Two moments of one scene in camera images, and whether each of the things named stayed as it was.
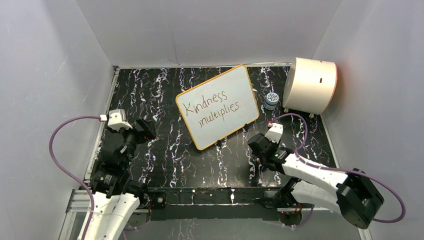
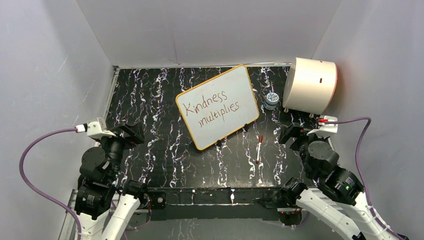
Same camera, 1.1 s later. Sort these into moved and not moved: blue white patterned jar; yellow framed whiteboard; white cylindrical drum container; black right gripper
Moved: black right gripper
Not moved: blue white patterned jar; yellow framed whiteboard; white cylindrical drum container
